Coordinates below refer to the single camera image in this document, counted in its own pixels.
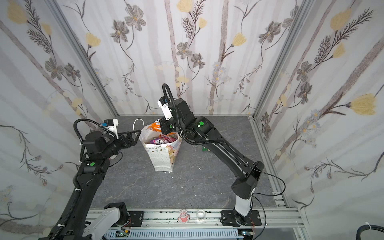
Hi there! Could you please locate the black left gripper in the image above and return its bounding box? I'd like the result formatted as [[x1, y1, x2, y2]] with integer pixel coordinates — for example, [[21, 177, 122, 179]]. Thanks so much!
[[100, 129, 141, 160]]

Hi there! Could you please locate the red orange Fox's candy bag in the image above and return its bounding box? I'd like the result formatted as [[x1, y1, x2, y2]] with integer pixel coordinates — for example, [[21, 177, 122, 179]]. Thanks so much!
[[148, 121, 162, 133]]

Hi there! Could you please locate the purple Fox's berries bag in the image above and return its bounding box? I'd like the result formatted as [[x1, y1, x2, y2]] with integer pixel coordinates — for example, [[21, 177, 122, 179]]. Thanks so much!
[[150, 135, 178, 145]]

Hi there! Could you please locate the white cartoon paper bag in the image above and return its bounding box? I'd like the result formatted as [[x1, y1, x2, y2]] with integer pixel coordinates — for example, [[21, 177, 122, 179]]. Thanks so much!
[[139, 125, 182, 172]]

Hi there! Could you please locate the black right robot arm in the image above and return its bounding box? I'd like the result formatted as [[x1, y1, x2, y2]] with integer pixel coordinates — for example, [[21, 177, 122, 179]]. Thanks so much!
[[158, 84, 265, 227]]

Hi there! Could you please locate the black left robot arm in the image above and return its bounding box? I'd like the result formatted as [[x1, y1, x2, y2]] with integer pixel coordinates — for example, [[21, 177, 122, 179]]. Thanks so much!
[[46, 119, 141, 240]]

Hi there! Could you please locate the pink pig sticker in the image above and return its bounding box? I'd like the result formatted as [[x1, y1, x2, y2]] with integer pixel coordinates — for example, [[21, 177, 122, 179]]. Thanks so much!
[[178, 209, 190, 224]]

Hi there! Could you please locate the clear round suction cup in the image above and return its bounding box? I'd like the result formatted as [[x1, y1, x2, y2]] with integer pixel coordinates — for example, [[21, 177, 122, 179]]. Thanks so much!
[[196, 209, 206, 221]]

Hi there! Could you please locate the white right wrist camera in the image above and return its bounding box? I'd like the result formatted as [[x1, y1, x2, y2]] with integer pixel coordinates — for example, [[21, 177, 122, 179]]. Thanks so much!
[[158, 96, 173, 121]]

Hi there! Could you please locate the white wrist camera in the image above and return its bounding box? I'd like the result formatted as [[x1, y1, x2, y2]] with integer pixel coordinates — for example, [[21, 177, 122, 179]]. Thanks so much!
[[102, 119, 119, 139], [158, 96, 173, 121]]

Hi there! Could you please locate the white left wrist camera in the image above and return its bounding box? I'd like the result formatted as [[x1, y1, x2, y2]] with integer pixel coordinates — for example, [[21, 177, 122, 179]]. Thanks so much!
[[102, 119, 119, 139]]

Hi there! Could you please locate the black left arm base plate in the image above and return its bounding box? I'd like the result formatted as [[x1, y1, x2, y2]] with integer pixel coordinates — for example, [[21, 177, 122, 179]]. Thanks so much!
[[128, 210, 144, 227]]

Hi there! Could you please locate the white slotted cable duct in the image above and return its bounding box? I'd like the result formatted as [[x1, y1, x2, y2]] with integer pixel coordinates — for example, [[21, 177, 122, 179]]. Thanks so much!
[[104, 229, 244, 240]]

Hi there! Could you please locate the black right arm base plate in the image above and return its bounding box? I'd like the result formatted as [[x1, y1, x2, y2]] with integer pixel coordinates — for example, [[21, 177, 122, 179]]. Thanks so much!
[[220, 210, 262, 228]]

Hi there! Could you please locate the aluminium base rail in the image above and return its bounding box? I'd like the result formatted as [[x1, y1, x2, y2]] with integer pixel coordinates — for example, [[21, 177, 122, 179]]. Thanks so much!
[[80, 208, 310, 240]]

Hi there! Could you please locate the black corrugated cable hose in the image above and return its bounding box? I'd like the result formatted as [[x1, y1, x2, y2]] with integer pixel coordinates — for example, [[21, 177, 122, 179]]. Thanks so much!
[[355, 222, 384, 240]]

